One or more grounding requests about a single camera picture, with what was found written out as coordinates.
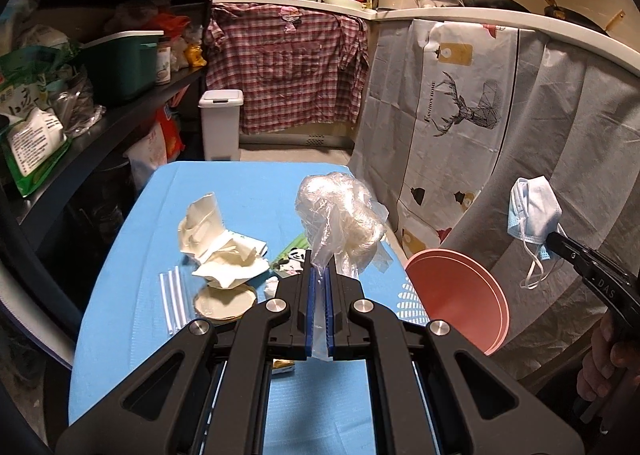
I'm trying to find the blue face mask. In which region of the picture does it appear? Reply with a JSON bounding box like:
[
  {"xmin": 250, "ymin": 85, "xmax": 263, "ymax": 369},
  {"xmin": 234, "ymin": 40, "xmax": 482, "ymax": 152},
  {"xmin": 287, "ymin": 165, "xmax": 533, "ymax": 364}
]
[{"xmin": 506, "ymin": 176, "xmax": 566, "ymax": 290}]

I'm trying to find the round gold jar lid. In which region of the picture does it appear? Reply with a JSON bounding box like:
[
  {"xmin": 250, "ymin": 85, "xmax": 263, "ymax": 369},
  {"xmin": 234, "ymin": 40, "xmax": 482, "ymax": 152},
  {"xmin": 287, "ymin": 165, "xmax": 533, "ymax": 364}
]
[{"xmin": 193, "ymin": 284, "xmax": 257, "ymax": 321}]

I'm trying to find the clear plastic straws wrapper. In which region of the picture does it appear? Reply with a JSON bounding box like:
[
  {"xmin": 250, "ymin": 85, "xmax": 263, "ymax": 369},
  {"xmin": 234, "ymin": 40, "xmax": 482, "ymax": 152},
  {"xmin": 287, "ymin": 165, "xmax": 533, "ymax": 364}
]
[{"xmin": 158, "ymin": 265, "xmax": 189, "ymax": 336}]

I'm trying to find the small white tissue wad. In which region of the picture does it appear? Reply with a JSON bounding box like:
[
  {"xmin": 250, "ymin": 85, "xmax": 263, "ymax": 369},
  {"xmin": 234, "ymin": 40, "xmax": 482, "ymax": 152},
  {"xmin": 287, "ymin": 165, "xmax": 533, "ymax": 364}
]
[{"xmin": 264, "ymin": 276, "xmax": 280, "ymax": 299}]

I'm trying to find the beige paper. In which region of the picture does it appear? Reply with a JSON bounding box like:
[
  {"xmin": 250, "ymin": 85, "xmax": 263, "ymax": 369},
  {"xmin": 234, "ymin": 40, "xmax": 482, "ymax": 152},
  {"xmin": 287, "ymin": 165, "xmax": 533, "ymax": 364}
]
[{"xmin": 178, "ymin": 193, "xmax": 269, "ymax": 289}]

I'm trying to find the green snack packet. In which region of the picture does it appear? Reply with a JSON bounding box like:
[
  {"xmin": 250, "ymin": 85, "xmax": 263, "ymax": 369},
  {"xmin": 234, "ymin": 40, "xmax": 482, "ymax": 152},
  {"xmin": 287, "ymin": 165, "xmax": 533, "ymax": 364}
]
[{"xmin": 270, "ymin": 233, "xmax": 310, "ymax": 277}]

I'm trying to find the clear plastic bag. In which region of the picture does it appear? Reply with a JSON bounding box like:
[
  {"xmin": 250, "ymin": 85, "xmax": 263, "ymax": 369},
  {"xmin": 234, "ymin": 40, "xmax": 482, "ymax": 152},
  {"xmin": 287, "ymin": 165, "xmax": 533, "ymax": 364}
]
[{"xmin": 295, "ymin": 172, "xmax": 392, "ymax": 362}]

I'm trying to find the tissue pack beige gold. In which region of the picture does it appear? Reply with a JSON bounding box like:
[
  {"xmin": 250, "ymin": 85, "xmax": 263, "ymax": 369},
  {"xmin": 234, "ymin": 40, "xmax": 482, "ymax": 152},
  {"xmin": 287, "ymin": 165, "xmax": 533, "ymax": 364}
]
[{"xmin": 271, "ymin": 359, "xmax": 295, "ymax": 375}]

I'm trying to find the pink trash bin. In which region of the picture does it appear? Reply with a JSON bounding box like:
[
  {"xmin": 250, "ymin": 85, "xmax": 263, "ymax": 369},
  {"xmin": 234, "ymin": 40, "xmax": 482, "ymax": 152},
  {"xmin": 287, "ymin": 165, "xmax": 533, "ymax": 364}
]
[{"xmin": 406, "ymin": 248, "xmax": 511, "ymax": 355}]

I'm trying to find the person's right hand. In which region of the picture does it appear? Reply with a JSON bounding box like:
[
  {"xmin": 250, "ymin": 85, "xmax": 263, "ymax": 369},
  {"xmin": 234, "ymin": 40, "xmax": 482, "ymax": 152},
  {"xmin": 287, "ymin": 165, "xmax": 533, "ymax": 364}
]
[{"xmin": 577, "ymin": 311, "xmax": 639, "ymax": 402}]

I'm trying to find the grey cloth curtain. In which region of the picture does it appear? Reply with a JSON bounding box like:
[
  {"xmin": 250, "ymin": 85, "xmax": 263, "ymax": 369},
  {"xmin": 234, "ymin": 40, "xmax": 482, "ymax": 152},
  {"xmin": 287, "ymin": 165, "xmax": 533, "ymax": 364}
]
[{"xmin": 444, "ymin": 30, "xmax": 639, "ymax": 385}]

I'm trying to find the deer print curtain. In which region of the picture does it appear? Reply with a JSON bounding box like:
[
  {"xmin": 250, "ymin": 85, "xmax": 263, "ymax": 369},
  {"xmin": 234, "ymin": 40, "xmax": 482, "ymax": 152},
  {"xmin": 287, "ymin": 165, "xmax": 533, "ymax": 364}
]
[{"xmin": 349, "ymin": 20, "xmax": 520, "ymax": 256}]

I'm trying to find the red snack bag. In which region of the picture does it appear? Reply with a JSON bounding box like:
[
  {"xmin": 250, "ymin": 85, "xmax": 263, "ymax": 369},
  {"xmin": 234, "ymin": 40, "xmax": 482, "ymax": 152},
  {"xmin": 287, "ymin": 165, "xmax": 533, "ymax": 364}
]
[{"xmin": 124, "ymin": 104, "xmax": 184, "ymax": 192}]

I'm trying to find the white pedal bin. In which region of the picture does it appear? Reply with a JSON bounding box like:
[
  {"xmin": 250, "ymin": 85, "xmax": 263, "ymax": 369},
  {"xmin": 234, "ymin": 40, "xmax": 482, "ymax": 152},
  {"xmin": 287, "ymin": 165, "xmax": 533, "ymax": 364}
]
[{"xmin": 198, "ymin": 89, "xmax": 244, "ymax": 162}]

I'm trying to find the green white food bag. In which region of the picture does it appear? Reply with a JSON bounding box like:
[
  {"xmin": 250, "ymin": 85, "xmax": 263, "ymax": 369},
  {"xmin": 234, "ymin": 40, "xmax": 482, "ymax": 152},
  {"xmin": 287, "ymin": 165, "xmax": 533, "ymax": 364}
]
[{"xmin": 1, "ymin": 46, "xmax": 70, "ymax": 197}]

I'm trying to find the red plaid shirt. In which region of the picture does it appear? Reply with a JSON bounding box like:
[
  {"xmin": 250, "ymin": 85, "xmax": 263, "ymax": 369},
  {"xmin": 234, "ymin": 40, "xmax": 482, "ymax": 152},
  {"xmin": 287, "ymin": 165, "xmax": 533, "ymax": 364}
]
[{"xmin": 204, "ymin": 4, "xmax": 369, "ymax": 134}]

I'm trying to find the green storage box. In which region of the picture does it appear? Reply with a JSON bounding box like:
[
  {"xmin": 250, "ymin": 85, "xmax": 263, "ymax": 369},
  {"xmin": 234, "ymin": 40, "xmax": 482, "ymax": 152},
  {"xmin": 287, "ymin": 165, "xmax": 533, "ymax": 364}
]
[{"xmin": 80, "ymin": 30, "xmax": 164, "ymax": 100}]

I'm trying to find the white cup on shelf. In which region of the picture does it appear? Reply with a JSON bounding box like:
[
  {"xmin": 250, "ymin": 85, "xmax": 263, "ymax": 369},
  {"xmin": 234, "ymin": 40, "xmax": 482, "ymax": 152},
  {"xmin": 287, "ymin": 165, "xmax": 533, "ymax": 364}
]
[{"xmin": 155, "ymin": 41, "xmax": 171, "ymax": 85}]

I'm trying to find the black shelving unit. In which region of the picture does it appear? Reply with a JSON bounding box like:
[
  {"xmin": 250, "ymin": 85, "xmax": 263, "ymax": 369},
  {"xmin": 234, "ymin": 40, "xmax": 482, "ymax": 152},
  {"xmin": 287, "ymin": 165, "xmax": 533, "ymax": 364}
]
[{"xmin": 0, "ymin": 0, "xmax": 227, "ymax": 296}]

